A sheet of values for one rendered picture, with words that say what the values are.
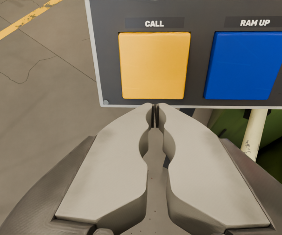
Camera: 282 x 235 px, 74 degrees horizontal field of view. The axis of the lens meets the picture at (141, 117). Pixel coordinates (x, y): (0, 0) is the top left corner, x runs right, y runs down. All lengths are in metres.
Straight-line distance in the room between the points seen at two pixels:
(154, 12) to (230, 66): 0.10
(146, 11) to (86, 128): 1.19
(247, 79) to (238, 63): 0.02
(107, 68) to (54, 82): 1.45
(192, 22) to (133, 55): 0.07
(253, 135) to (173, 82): 0.46
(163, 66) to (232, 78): 0.08
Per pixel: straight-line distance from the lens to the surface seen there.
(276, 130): 0.96
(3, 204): 1.44
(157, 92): 0.23
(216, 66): 0.23
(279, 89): 0.28
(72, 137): 1.36
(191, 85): 0.24
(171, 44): 0.21
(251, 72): 0.25
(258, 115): 0.69
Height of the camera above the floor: 1.17
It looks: 62 degrees down
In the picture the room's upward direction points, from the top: 4 degrees counter-clockwise
